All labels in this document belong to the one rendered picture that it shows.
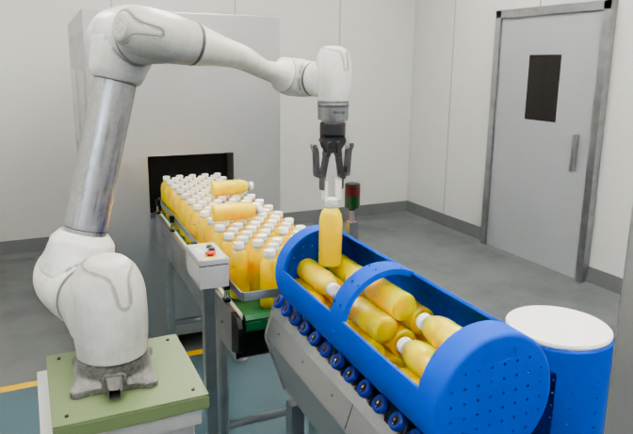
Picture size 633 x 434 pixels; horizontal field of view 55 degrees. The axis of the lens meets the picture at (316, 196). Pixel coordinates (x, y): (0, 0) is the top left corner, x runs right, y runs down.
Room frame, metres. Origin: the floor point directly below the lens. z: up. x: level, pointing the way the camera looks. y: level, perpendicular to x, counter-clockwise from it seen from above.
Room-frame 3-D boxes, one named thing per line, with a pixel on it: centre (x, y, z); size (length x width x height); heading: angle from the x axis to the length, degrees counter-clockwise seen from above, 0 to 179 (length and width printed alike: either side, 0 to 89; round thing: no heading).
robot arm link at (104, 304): (1.28, 0.46, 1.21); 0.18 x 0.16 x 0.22; 43
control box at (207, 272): (2.01, 0.38, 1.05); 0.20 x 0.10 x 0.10; 24
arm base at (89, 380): (1.26, 0.45, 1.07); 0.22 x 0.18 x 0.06; 19
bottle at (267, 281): (2.01, 0.16, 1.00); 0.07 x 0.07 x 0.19
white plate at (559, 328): (1.57, -0.67, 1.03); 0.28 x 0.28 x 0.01
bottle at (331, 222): (1.78, -0.04, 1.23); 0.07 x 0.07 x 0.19
